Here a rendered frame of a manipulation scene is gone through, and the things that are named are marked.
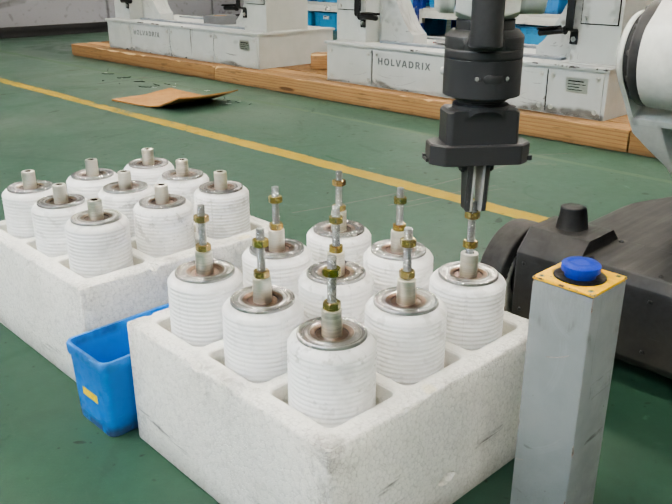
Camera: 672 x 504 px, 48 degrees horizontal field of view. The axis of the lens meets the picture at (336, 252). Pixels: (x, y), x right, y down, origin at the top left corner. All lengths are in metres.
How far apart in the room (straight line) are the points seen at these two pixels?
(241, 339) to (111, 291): 0.36
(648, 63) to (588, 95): 1.87
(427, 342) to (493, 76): 0.30
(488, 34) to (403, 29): 2.82
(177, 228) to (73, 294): 0.20
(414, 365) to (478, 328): 0.12
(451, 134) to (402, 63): 2.56
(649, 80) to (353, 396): 0.57
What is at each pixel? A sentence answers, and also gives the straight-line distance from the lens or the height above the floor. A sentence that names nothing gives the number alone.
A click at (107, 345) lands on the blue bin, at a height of 0.09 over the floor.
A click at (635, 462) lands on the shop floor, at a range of 1.11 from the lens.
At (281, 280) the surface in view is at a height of 0.22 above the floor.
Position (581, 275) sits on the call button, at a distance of 0.80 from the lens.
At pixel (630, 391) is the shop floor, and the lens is 1.27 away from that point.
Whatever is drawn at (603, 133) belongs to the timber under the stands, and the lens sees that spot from 2.85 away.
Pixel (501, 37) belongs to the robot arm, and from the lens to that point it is 0.84.
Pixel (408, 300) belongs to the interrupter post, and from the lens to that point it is 0.87.
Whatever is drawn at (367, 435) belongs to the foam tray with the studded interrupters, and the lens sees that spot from 0.78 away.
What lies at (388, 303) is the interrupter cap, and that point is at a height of 0.25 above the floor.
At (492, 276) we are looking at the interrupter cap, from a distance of 0.96.
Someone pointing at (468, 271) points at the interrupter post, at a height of 0.26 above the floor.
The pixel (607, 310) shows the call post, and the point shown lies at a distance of 0.82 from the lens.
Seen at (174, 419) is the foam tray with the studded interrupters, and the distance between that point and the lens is 1.00.
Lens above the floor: 0.62
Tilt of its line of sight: 21 degrees down
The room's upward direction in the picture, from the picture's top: straight up
